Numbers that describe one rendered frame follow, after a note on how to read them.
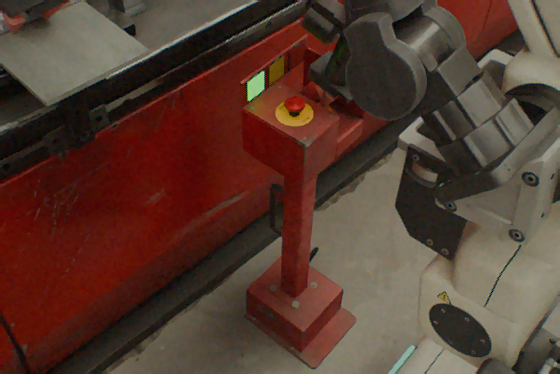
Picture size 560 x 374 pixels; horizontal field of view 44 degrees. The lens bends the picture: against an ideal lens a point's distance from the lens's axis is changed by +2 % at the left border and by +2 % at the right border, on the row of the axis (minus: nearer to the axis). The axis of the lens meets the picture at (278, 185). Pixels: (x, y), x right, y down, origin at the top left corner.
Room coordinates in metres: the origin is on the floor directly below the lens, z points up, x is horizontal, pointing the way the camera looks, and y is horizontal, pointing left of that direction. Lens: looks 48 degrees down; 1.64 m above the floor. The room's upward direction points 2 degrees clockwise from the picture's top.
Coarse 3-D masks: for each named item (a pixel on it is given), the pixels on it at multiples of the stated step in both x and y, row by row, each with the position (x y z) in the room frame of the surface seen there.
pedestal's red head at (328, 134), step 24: (288, 48) 1.08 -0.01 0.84; (264, 72) 1.02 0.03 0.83; (288, 72) 1.08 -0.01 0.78; (264, 96) 1.01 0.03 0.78; (288, 96) 1.01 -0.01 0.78; (312, 96) 1.06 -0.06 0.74; (264, 120) 0.94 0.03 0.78; (312, 120) 0.94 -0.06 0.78; (336, 120) 0.95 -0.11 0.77; (360, 120) 1.03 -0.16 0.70; (264, 144) 0.94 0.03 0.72; (288, 144) 0.90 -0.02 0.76; (312, 144) 0.89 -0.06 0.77; (336, 144) 0.96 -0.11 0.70; (288, 168) 0.90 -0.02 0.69; (312, 168) 0.90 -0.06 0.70
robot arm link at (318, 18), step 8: (320, 0) 1.05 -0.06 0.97; (328, 0) 1.05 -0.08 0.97; (312, 8) 1.04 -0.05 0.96; (320, 8) 1.03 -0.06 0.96; (328, 8) 1.03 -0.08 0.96; (336, 8) 1.03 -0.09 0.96; (344, 8) 1.04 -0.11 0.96; (304, 16) 1.04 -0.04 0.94; (312, 16) 1.03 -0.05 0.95; (320, 16) 1.03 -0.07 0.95; (328, 16) 1.02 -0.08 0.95; (336, 16) 1.01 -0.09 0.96; (344, 16) 1.02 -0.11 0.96; (304, 24) 1.03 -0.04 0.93; (312, 24) 1.03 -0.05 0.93; (320, 24) 1.02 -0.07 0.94; (328, 24) 1.02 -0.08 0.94; (344, 24) 1.00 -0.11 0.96; (312, 32) 1.03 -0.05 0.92; (320, 32) 1.01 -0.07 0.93; (328, 32) 1.01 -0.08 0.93; (320, 40) 1.02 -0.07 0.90
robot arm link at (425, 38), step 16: (416, 16) 0.55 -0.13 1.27; (400, 32) 0.52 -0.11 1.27; (416, 32) 0.52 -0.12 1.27; (432, 32) 0.53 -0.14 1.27; (416, 48) 0.50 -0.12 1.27; (432, 48) 0.51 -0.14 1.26; (448, 48) 0.53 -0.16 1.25; (464, 48) 0.52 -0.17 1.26; (432, 64) 0.50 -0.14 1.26; (448, 64) 0.50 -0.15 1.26; (464, 64) 0.51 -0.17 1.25; (432, 80) 0.48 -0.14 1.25; (448, 80) 0.48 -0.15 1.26; (464, 80) 0.49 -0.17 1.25; (432, 96) 0.48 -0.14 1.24; (448, 96) 0.47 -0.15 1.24; (416, 112) 0.48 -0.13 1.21
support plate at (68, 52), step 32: (0, 32) 0.88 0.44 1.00; (32, 32) 0.88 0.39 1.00; (64, 32) 0.89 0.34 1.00; (96, 32) 0.89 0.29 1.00; (0, 64) 0.81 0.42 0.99; (32, 64) 0.80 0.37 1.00; (64, 64) 0.81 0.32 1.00; (96, 64) 0.81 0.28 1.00; (128, 64) 0.82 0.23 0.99; (64, 96) 0.74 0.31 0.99
